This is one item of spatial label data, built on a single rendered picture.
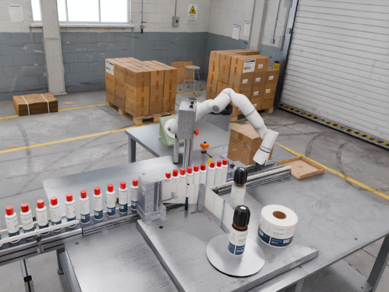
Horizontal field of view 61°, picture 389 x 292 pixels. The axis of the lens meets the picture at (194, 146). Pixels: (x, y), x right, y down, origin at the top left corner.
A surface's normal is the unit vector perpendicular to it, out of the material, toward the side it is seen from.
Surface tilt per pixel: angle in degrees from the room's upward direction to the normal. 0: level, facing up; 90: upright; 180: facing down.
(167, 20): 90
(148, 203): 90
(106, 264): 0
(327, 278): 0
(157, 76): 90
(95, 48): 90
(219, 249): 0
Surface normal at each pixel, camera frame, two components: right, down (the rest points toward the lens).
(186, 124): -0.06, 0.42
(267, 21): -0.79, 0.20
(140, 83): 0.60, 0.39
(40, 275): 0.08, -0.90
